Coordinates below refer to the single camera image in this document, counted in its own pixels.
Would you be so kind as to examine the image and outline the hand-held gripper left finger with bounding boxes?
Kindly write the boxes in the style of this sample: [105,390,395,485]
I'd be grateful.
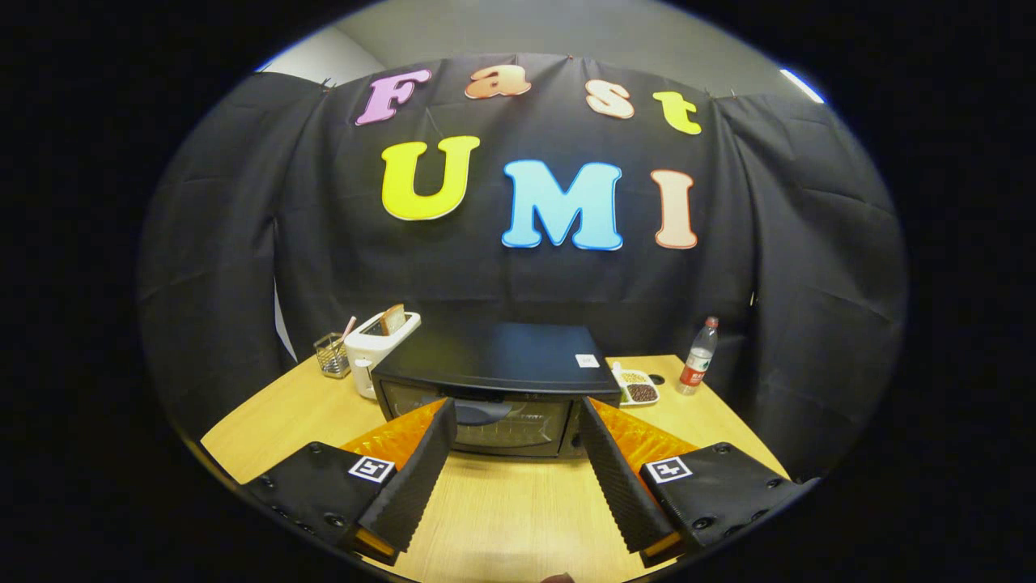
[243,397,459,566]

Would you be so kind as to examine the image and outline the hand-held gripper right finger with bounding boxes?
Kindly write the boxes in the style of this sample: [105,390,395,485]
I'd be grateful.
[578,397,818,568]

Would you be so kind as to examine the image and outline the black toaster oven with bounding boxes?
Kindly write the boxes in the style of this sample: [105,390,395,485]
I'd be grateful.
[371,322,622,459]

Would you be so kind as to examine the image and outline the white bread toaster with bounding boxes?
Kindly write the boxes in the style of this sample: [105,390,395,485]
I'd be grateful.
[344,311,422,401]

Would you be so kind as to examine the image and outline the white divided snack dish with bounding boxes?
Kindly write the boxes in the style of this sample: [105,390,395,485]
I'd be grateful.
[611,361,661,407]

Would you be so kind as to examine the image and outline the plastic water bottle red label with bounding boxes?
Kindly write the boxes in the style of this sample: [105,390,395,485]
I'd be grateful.
[677,316,720,396]

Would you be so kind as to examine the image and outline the wire mesh holder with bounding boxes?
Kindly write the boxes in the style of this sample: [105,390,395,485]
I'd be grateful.
[313,331,352,380]

